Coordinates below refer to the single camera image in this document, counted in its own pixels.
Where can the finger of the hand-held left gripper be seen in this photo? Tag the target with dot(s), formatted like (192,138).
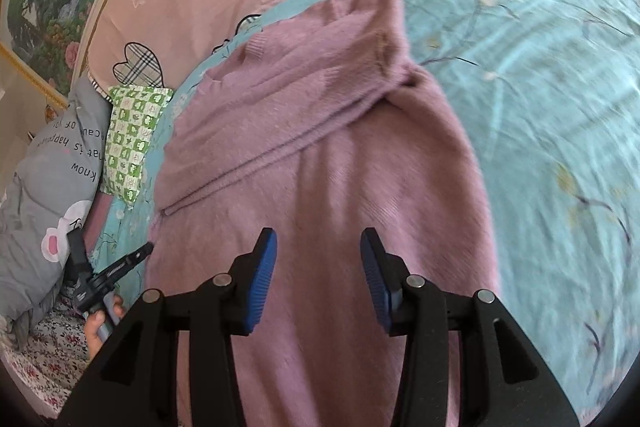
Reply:
(77,254)
(125,261)

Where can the light blue floral blanket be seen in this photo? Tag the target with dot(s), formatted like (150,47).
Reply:
(525,82)

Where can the purple knit sweater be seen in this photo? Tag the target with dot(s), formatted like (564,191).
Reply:
(325,147)

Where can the dusty pink cloth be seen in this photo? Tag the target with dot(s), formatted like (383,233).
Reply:
(97,219)

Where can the green checked pillow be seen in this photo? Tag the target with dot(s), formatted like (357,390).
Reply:
(132,132)

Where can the person's left hand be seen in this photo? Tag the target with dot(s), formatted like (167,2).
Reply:
(95,329)

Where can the grey printed pillow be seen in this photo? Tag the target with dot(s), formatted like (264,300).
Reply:
(45,187)

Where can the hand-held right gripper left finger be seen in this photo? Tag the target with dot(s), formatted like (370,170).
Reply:
(262,279)

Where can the white floral bedsheet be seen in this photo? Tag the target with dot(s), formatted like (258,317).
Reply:
(45,357)

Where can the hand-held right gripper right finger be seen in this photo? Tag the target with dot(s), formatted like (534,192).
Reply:
(375,279)

